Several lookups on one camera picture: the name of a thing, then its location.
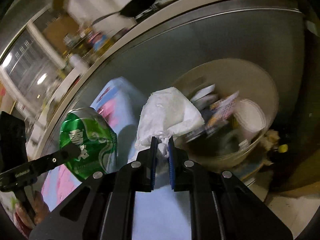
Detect beige round trash bin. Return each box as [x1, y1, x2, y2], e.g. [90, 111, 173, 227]
[173, 59, 278, 171]

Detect barred kitchen window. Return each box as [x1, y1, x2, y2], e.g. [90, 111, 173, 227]
[1, 29, 65, 114]

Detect blue cartoon pig cloth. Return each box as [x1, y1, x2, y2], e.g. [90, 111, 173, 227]
[41, 77, 191, 239]

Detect blue label oil bottle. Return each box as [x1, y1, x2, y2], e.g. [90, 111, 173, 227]
[88, 32, 110, 53]

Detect white tissue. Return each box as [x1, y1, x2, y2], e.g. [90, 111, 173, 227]
[133, 87, 204, 159]

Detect white plastic jug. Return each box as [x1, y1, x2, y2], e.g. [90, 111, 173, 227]
[69, 54, 89, 74]

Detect black frying pan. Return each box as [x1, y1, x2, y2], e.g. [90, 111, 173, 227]
[91, 0, 156, 25]

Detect left hand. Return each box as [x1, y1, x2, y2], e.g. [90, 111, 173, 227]
[15, 191, 50, 229]

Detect crushed green drink can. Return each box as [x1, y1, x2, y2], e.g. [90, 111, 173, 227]
[59, 107, 117, 182]

